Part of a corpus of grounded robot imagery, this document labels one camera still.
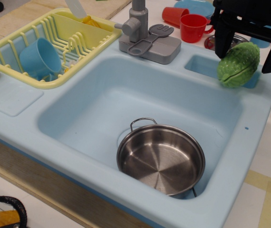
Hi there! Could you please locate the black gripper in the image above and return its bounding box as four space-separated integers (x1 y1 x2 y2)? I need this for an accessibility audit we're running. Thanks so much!
212 0 271 73

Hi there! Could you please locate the green bumpy toy squash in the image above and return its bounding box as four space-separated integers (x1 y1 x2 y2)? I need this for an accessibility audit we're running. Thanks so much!
217 42 260 88

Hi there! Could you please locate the steel pot lid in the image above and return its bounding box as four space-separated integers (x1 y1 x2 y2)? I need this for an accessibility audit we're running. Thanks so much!
204 35 248 51

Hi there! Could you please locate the stainless steel pot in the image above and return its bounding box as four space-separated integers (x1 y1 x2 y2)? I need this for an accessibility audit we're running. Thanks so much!
116 118 205 198

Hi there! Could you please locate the light blue cup right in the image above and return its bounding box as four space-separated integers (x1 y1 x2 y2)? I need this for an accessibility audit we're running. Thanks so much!
250 37 271 48

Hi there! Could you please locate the blue plastic plate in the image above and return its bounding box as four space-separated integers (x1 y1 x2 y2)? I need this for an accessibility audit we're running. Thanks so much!
174 0 215 18

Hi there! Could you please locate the red cup lying down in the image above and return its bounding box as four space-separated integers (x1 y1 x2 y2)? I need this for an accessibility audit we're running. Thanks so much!
162 7 190 28

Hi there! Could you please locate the grey toy faucet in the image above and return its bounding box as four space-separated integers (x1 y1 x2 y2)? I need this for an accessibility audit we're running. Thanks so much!
115 0 182 65

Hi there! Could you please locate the grey toy spork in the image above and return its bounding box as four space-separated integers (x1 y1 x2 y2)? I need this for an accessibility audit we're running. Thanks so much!
127 24 174 57

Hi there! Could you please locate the orange toy in rack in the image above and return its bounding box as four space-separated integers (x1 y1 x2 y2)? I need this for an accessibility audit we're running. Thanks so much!
82 16 100 28

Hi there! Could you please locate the white plastic spatula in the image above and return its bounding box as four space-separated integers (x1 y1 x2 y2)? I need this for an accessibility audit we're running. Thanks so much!
65 0 87 19

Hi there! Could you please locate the light blue toy sink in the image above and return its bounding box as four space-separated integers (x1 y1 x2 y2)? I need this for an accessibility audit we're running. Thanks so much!
0 41 271 228

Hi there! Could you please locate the yellow dish drying rack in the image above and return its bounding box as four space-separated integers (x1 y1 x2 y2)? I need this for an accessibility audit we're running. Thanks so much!
0 8 121 89

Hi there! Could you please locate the light blue plastic cup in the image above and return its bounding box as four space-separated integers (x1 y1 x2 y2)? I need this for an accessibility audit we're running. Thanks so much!
19 38 61 81

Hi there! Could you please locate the orange tape piece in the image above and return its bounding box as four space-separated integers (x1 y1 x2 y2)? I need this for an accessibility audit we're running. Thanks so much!
0 210 20 227

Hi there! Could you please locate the red cup with handle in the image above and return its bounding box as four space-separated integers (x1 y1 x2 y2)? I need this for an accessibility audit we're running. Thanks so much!
180 14 214 43

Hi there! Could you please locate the black braided cable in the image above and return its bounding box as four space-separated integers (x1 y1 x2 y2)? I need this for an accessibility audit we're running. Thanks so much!
0 196 28 228

